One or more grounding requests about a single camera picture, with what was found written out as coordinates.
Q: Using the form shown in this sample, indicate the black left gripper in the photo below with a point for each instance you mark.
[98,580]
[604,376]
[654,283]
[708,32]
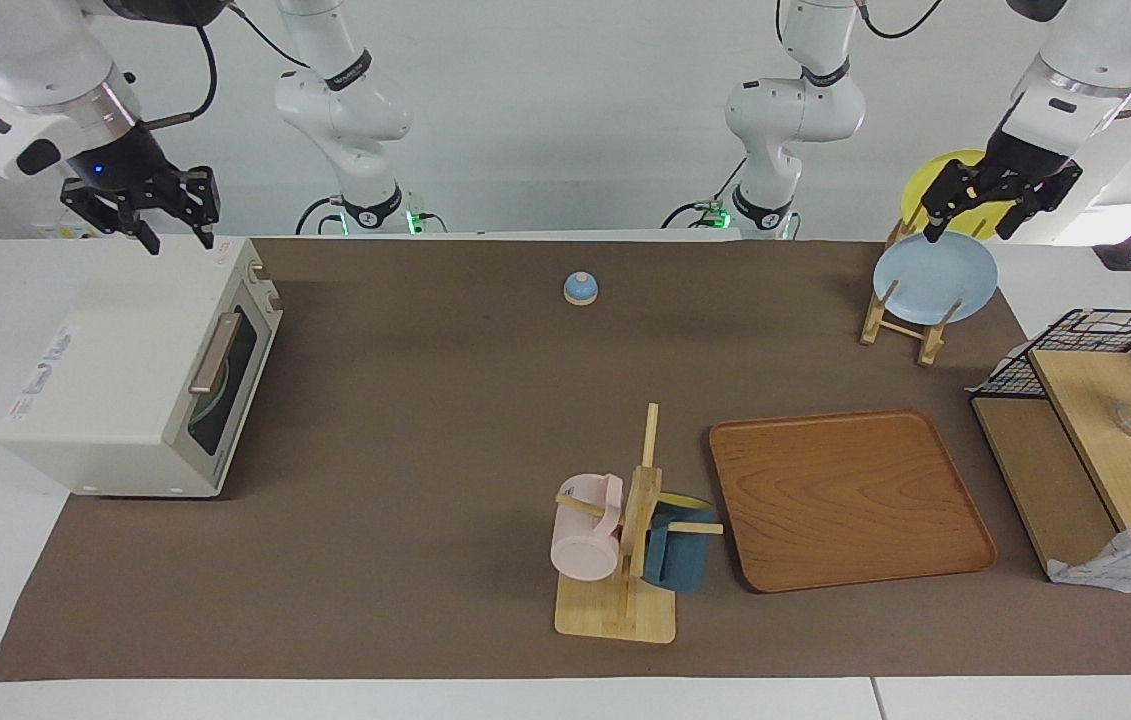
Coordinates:
[1020,170]

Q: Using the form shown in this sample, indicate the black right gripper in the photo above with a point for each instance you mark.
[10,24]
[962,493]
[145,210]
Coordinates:
[120,170]

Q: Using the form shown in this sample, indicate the metal mounting frame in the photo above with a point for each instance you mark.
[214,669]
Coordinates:
[215,355]

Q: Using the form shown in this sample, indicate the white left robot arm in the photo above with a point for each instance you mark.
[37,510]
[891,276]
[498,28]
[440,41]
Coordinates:
[795,105]

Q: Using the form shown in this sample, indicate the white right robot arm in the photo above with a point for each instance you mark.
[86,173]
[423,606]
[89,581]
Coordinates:
[25,60]

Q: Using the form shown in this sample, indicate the white toaster oven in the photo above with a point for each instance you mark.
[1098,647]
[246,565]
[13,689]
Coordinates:
[105,380]

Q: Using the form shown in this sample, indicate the yellow plate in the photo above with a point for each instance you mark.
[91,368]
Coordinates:
[925,185]

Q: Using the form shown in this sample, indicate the light blue plate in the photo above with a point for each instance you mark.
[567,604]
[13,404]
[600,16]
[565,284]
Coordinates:
[935,280]

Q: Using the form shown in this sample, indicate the white box with yellow label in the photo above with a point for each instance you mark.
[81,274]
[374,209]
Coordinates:
[75,230]

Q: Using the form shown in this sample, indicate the wooden plate rack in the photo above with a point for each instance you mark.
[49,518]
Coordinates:
[930,340]

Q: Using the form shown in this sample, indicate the wooden lid board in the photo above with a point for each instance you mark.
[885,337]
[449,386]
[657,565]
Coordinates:
[1095,440]

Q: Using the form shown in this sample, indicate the wooden shelf base panel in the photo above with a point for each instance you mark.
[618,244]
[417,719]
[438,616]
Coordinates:
[1035,470]

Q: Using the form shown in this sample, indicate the brown wooden tray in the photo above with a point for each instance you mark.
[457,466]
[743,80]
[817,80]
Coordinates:
[850,500]

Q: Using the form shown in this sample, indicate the brown table mat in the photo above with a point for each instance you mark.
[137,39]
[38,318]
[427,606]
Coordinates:
[405,450]

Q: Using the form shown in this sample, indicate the blue call bell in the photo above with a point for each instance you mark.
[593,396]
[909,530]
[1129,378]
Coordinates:
[580,288]

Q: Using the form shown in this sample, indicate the dark blue mug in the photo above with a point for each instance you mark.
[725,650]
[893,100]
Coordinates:
[680,560]

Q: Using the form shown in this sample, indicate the pink mug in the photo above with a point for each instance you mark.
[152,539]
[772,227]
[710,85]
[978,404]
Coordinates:
[580,545]

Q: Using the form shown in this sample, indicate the wooden mug tree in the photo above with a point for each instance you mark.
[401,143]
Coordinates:
[615,610]

